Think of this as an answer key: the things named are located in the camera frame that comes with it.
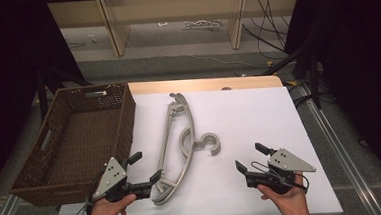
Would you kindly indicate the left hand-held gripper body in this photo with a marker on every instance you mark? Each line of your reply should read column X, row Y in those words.
column 111, row 177

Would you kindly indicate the black curtain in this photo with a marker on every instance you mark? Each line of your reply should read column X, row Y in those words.
column 3, row 82
column 359, row 60

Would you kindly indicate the grey plastic clothes hanger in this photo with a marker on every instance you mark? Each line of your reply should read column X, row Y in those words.
column 210, row 135
column 182, row 142

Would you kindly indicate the person's right hand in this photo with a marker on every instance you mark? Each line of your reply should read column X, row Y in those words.
column 291, row 203

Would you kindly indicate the light wooden shelf unit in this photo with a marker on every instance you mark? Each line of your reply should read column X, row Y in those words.
column 113, row 25

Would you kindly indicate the white table mat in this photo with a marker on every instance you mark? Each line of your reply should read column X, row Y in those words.
column 246, row 117

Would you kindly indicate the yellow tape piece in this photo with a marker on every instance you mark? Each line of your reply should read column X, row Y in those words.
column 269, row 63
column 292, row 83

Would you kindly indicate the black metal stand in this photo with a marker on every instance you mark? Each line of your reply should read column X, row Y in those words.
column 42, row 96
column 315, row 80

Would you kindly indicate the person's left hand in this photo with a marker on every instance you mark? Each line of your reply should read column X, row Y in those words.
column 106, row 213

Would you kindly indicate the brown wicker basket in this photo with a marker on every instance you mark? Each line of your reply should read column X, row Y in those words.
column 87, row 144

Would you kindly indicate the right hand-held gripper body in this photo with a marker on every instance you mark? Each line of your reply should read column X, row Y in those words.
column 287, row 161

